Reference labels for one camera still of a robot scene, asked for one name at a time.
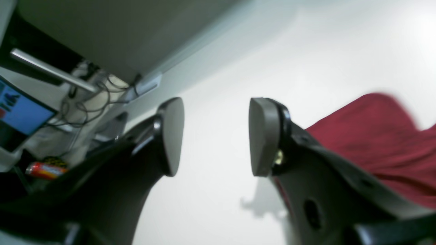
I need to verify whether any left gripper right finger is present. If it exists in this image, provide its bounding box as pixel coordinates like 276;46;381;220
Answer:
249;97;435;245

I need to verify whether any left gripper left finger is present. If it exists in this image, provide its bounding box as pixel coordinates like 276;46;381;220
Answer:
1;97;184;245

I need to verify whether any dark red long-sleeve shirt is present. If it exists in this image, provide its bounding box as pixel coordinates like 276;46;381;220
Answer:
307;93;436;209

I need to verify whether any red drink can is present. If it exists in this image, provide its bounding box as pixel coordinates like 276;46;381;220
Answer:
25;162;67;180

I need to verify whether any blue monitor screen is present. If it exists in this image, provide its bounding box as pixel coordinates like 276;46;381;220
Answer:
0;77;56;152

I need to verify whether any silver metal bar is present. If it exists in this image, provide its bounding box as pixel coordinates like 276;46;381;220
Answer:
10;49;98;93

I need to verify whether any black cable bundle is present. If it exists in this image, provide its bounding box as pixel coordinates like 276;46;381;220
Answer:
44;61;142;153

